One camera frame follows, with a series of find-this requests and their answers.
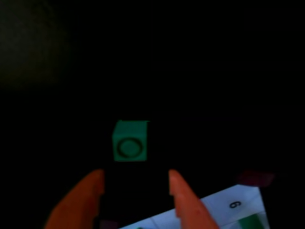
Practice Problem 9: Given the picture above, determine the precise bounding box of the white numbered grid paper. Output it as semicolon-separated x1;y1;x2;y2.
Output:
119;185;271;229

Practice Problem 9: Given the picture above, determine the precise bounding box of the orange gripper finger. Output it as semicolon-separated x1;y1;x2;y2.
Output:
168;169;219;229
44;168;105;229

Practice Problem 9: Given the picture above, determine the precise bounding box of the magenta small block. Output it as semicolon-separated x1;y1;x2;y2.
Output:
237;169;276;188

